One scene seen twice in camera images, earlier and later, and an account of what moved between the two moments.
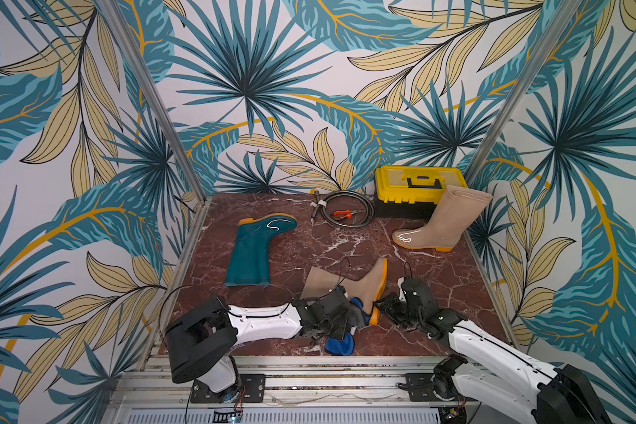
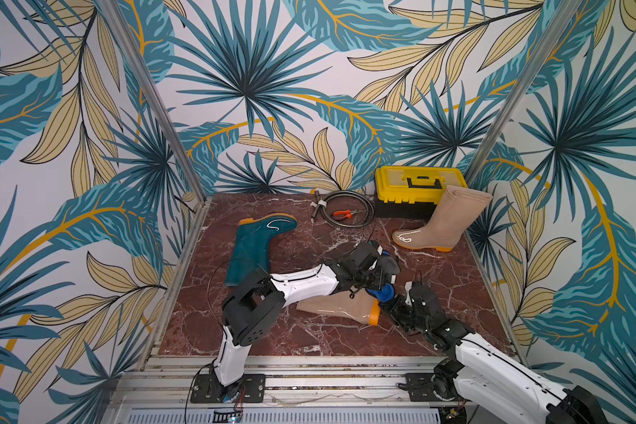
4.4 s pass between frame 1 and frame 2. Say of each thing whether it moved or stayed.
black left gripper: moved
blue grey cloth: moved
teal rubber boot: stayed
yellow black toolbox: stayed
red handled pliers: stayed
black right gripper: stayed
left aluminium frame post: stayed
